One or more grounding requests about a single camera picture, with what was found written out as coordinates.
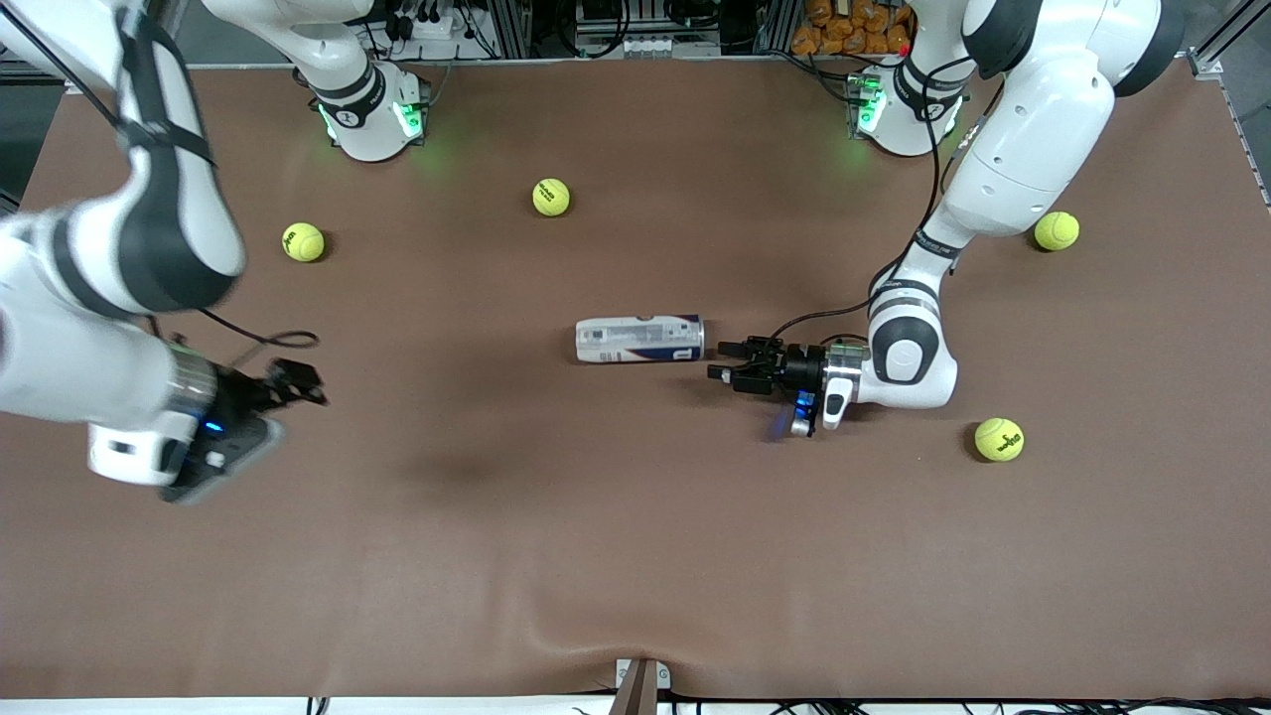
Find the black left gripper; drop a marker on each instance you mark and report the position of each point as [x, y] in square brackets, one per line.
[800, 368]

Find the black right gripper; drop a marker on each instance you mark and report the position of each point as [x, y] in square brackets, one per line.
[238, 401]

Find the clear Wilson tennis ball can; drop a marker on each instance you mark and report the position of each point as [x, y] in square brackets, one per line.
[635, 340]

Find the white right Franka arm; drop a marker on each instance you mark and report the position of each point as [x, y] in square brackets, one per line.
[60, 348]

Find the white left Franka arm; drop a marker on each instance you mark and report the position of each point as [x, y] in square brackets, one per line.
[1033, 129]

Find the yellow tennis ball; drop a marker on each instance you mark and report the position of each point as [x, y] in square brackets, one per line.
[551, 197]
[999, 439]
[303, 241]
[1059, 230]

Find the brown table mat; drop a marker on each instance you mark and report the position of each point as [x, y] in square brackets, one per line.
[635, 516]

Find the orange snack pile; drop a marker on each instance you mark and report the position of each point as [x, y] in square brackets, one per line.
[854, 25]

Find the white power strip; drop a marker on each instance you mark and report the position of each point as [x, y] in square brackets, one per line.
[427, 28]

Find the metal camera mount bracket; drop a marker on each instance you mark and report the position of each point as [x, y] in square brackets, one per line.
[640, 685]

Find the metal table corner bracket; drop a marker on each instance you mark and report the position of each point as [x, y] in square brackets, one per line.
[1206, 66]

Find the aluminium frame strut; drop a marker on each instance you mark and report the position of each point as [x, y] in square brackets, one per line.
[1226, 35]

